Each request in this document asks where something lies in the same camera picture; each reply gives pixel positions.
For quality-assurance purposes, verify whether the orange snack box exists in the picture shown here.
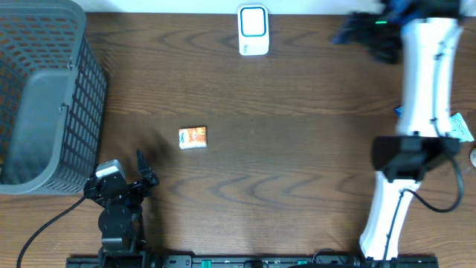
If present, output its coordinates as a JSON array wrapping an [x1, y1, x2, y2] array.
[[178, 127, 208, 150]]

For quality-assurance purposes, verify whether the blue Oreo cookie pack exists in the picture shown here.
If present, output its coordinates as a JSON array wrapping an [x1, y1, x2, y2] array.
[[394, 106, 402, 118]]

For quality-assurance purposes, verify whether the light teal snack packet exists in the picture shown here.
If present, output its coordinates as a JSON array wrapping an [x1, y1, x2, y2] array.
[[449, 112, 475, 142]]

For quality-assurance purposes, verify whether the green lid jar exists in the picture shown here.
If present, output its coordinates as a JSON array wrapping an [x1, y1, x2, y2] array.
[[469, 148, 476, 167]]

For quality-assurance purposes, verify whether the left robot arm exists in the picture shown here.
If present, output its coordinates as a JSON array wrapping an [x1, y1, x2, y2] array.
[[83, 150, 161, 268]]

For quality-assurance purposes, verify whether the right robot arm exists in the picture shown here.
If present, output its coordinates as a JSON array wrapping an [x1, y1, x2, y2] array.
[[334, 0, 464, 267]]

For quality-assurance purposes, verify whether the white barcode scanner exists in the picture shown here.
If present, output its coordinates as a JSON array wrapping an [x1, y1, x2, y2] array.
[[237, 4, 270, 56]]

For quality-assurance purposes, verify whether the grey plastic mesh basket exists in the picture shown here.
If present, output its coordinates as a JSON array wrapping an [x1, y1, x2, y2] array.
[[1, 1, 108, 195]]

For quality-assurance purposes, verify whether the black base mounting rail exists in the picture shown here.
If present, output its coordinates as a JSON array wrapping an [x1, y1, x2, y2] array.
[[65, 252, 439, 268]]

